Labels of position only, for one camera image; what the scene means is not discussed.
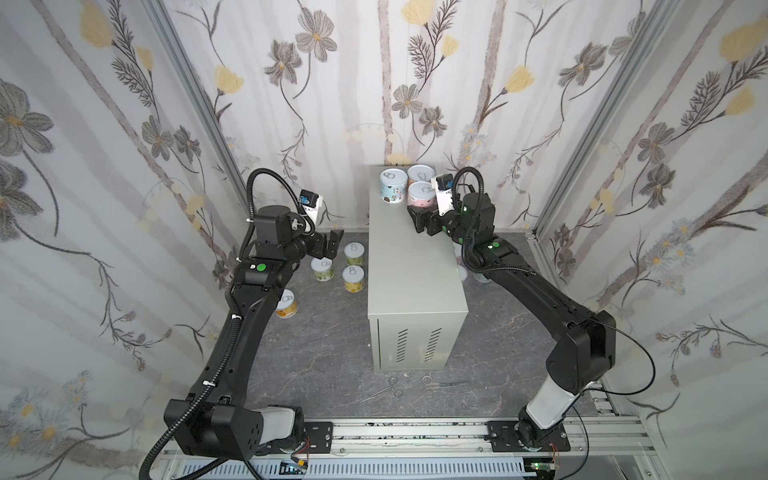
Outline pink labelled can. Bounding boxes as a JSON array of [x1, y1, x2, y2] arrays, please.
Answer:
[[407, 181, 436, 208]]

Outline orange labelled can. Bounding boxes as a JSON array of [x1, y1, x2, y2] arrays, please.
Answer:
[[407, 164, 436, 185]]

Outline teal labelled can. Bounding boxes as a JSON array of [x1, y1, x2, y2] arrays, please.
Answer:
[[379, 168, 409, 204]]

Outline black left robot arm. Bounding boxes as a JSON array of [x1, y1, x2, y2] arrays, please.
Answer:
[[138, 190, 344, 479]]

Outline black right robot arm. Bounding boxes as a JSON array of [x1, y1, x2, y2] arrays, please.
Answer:
[[407, 167, 616, 451]]

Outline green labelled can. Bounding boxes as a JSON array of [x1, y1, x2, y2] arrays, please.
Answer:
[[310, 258, 335, 282]]

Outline rear can beside cabinet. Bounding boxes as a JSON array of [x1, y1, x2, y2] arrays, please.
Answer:
[[344, 241, 365, 266]]

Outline can beside cabinet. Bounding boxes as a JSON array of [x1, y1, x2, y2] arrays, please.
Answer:
[[344, 241, 365, 266], [342, 265, 365, 293]]

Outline front can beside cabinet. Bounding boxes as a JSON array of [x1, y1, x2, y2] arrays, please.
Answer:
[[342, 265, 365, 293]]

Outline pale teal can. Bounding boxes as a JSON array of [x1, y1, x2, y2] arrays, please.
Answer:
[[474, 273, 491, 284]]

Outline yellow labelled can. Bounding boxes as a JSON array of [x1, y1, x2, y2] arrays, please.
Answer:
[[275, 289, 298, 318]]

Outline grey metal cabinet box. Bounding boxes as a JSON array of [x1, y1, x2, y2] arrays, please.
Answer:
[[366, 166, 468, 372]]

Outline left steel scissors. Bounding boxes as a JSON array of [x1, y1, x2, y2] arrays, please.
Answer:
[[363, 377, 404, 402]]

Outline steel scissors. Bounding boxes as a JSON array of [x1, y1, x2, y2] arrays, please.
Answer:
[[363, 377, 404, 402], [422, 375, 469, 392]]

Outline right steel scissors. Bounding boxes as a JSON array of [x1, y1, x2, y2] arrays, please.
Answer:
[[422, 375, 469, 392]]

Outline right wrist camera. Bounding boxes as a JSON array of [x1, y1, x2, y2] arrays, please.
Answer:
[[431, 173, 454, 216]]

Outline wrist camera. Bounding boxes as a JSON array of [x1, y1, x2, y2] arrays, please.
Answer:
[[431, 173, 454, 216], [299, 189, 324, 226]]

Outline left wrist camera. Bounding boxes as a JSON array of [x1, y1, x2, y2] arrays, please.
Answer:
[[299, 189, 324, 226]]

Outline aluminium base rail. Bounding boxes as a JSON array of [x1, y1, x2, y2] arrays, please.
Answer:
[[158, 416, 655, 480]]

